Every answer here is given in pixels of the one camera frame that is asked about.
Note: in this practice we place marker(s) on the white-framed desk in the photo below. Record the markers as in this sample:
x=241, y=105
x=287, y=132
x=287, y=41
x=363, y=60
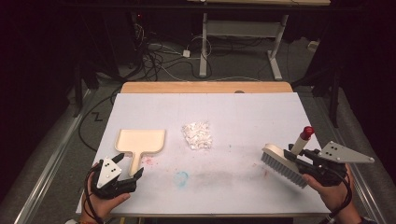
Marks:
x=243, y=28

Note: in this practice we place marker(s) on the person's left hand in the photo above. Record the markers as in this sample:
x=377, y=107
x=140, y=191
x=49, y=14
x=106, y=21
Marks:
x=101, y=207

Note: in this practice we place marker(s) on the aluminium floor rail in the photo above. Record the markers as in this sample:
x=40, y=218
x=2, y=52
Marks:
x=46, y=183
x=363, y=186

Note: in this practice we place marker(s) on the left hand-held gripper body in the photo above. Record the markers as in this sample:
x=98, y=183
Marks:
x=109, y=174

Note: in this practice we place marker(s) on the white table cover sheet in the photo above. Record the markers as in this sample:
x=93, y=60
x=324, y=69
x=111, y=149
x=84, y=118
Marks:
x=233, y=115

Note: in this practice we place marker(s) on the black stand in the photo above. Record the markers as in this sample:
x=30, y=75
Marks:
x=333, y=99
x=77, y=93

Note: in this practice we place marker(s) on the white power adapter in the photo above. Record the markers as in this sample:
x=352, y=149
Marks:
x=186, y=53

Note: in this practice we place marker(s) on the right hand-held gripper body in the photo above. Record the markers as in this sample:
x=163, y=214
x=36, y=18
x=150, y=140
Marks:
x=339, y=154

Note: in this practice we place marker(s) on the person's right hand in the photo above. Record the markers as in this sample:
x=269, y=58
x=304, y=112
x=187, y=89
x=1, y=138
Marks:
x=336, y=196

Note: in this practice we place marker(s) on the cream plastic dustpan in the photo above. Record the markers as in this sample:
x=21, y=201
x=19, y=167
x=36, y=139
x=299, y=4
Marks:
x=140, y=141

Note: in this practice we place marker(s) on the pile of white paper scraps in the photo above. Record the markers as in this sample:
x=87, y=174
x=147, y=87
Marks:
x=197, y=135

